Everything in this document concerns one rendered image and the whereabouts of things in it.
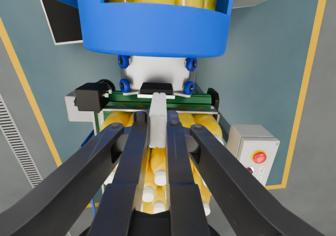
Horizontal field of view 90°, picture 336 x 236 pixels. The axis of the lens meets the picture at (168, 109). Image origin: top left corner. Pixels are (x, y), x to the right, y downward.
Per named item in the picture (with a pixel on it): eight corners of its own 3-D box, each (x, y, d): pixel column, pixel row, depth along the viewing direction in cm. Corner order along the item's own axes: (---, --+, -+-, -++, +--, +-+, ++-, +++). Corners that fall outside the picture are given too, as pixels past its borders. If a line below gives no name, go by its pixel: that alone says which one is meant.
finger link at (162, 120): (157, 116, 13) (167, 117, 13) (159, 92, 20) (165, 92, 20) (157, 148, 15) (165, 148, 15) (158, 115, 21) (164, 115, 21)
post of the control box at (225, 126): (194, 80, 150) (246, 145, 58) (194, 85, 152) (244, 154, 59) (190, 80, 150) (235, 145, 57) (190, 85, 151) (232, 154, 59)
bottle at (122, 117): (134, 106, 62) (123, 132, 44) (129, 123, 64) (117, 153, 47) (115, 101, 61) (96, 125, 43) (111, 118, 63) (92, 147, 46)
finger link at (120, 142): (147, 153, 13) (107, 153, 13) (151, 123, 17) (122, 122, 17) (147, 136, 12) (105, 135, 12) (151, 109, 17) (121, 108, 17)
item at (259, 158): (266, 151, 46) (268, 153, 45) (263, 161, 48) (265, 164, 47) (253, 151, 46) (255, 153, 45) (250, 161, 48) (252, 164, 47)
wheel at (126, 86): (130, 79, 51) (124, 80, 49) (131, 93, 52) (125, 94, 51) (123, 76, 54) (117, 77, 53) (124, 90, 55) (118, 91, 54)
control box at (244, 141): (260, 124, 55) (281, 142, 45) (247, 172, 62) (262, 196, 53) (230, 123, 54) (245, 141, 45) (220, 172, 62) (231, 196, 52)
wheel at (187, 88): (189, 82, 50) (183, 81, 51) (188, 97, 52) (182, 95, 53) (196, 80, 54) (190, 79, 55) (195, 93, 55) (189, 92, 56)
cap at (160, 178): (170, 174, 50) (170, 179, 49) (162, 182, 52) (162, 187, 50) (159, 168, 50) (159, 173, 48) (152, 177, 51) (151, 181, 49)
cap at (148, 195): (155, 188, 52) (154, 193, 51) (153, 197, 54) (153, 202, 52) (142, 187, 52) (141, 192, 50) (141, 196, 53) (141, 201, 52)
